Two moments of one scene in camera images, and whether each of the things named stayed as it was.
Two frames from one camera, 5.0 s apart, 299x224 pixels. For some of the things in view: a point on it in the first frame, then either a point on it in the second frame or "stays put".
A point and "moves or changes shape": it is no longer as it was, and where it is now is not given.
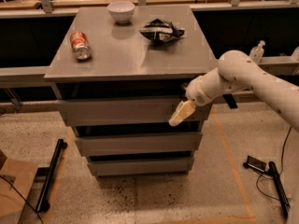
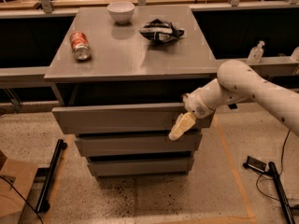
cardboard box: (21, 174) stays put
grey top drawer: (127, 111) moves or changes shape
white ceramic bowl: (121, 11) stays put
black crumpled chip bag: (161, 31) stays put
